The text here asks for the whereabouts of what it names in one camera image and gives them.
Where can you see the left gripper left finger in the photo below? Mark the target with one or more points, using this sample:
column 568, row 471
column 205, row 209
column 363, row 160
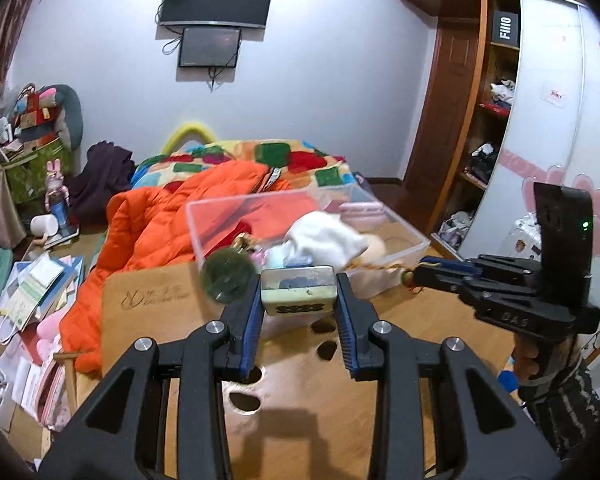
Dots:
column 119, row 432

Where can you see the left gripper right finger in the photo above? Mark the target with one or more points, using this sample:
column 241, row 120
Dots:
column 479, row 430

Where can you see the green glass jar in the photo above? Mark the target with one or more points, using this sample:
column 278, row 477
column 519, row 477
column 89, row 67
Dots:
column 225, row 275

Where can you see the blue and orange card box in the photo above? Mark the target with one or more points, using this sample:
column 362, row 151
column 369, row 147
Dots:
column 295, row 291

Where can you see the striped sleeve forearm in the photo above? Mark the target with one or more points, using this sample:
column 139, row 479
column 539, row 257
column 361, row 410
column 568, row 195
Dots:
column 568, row 414

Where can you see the person's right hand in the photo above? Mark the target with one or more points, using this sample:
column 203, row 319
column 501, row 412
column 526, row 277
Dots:
column 532, row 364

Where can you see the pile of books and papers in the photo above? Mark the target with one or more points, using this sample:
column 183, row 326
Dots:
column 35, row 289

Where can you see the cream plush toy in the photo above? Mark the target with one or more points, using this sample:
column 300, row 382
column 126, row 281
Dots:
column 376, row 249

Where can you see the wooden wardrobe with shelves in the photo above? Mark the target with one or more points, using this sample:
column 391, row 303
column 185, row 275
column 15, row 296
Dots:
column 434, row 186

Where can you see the clear plastic storage bin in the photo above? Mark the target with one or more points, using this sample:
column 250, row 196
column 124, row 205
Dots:
column 214, row 223

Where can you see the white mug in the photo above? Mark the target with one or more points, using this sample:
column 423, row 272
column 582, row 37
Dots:
column 44, row 225

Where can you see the orange puffer jacket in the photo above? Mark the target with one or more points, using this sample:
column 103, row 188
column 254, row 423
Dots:
column 147, row 227

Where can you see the gold fabric pouch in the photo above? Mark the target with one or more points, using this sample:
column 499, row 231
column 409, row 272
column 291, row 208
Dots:
column 245, row 244

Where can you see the white cloth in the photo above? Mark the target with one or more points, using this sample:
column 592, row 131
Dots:
column 325, row 239

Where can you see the pink rabbit doll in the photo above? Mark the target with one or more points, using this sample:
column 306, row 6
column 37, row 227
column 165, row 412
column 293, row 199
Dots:
column 57, row 194

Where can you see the dark purple clothing heap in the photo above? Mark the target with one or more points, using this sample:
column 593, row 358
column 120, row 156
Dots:
column 108, row 171

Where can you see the black FiiO box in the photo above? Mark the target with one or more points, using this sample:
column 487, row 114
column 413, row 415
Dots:
column 505, row 29

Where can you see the green storage box with toys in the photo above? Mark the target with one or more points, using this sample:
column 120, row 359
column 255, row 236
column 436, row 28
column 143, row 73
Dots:
column 26, row 174

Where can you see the colourful patchwork blanket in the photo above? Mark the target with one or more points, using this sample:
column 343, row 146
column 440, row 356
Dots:
column 297, row 163

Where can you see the yellow foam headboard arch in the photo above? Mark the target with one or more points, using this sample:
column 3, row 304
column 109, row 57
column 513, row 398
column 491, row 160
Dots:
column 186, row 132

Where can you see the grey plush cushion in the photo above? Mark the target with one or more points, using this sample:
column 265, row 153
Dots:
column 69, row 123

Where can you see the small black wall monitor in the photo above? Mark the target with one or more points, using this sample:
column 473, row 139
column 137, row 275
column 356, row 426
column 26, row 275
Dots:
column 209, row 47

